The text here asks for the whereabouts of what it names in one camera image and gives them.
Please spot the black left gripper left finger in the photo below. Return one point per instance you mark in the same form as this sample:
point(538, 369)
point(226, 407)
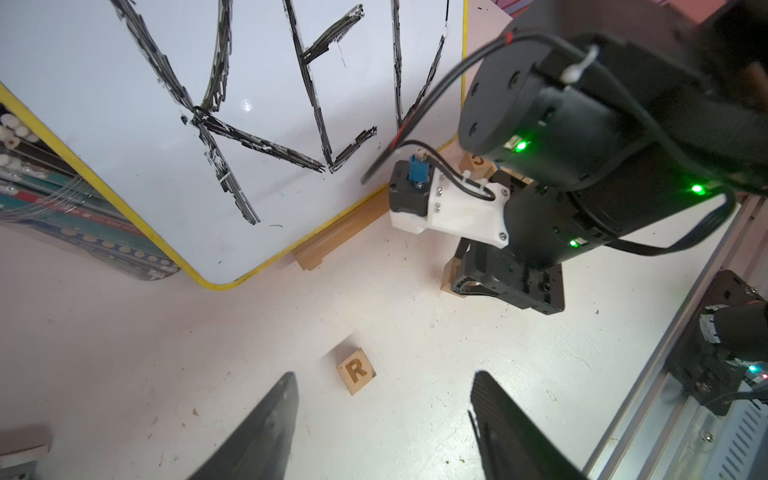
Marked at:
point(259, 448)

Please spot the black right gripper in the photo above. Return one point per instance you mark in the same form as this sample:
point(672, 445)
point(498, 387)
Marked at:
point(478, 269)

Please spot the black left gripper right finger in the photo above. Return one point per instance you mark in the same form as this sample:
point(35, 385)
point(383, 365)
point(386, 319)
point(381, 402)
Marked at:
point(511, 446)

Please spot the wooden block letter R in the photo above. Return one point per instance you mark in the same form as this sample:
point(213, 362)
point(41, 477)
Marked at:
point(356, 371)

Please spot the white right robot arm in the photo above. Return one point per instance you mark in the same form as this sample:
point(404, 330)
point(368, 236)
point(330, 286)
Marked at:
point(618, 124)

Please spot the wooden whiteboard easel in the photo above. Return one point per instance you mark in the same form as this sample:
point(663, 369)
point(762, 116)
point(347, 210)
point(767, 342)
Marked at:
point(310, 253)

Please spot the yellow framed whiteboard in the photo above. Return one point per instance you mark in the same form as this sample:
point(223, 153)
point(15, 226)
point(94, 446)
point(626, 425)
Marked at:
point(226, 131)

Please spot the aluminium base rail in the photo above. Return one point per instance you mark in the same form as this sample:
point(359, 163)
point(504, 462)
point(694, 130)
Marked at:
point(699, 407)

